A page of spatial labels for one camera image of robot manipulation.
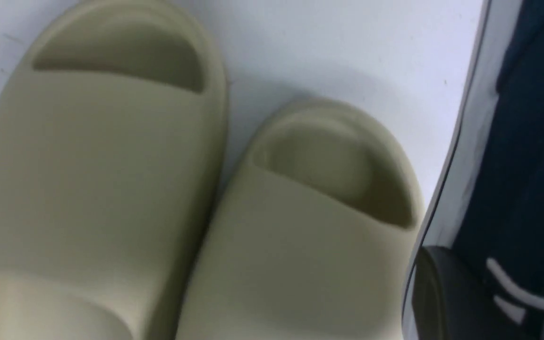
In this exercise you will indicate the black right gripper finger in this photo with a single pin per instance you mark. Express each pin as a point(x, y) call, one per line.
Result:
point(449, 303)

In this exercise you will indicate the navy slip-on shoe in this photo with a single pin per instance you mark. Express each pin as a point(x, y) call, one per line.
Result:
point(488, 208)

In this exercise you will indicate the olive green slide right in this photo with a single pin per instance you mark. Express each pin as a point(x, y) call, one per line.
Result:
point(313, 236)

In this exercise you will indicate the olive green slide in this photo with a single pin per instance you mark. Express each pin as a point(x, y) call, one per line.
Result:
point(313, 236)
point(112, 137)

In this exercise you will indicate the olive green slide left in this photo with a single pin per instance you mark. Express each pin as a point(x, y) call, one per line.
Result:
point(112, 137)

